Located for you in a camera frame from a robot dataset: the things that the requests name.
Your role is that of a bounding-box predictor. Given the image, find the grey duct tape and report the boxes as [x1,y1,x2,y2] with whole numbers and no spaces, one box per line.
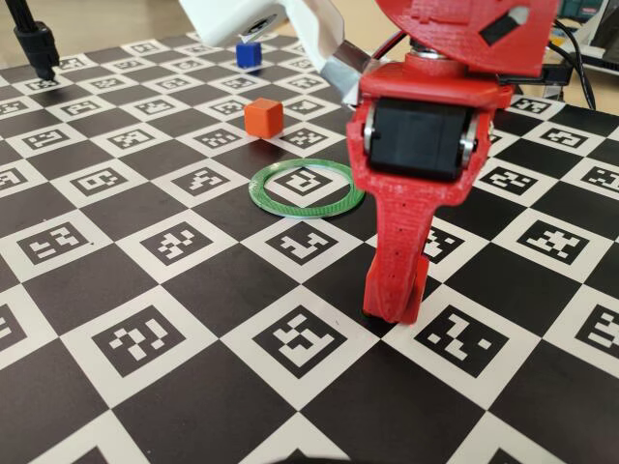
[316,41,376,106]

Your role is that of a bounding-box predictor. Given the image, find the orange cube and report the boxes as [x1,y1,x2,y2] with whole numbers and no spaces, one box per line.
[243,98,284,140]

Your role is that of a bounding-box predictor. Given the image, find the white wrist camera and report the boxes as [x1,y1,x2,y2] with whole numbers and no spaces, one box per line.
[177,0,347,73]

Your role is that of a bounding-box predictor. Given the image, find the thick black cable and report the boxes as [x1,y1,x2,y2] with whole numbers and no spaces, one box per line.
[550,18,599,110]

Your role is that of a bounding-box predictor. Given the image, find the green ring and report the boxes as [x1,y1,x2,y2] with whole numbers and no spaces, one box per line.
[248,160,367,219]

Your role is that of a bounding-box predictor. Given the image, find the white device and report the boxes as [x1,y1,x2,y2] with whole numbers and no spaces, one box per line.
[577,0,619,59]

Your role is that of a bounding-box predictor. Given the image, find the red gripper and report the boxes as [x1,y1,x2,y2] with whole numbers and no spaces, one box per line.
[345,51,514,325]

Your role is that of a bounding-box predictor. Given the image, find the black white marker board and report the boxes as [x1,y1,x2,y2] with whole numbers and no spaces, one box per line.
[0,27,619,464]

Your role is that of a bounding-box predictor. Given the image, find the blue cube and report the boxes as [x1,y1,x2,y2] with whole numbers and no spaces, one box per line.
[235,42,263,69]

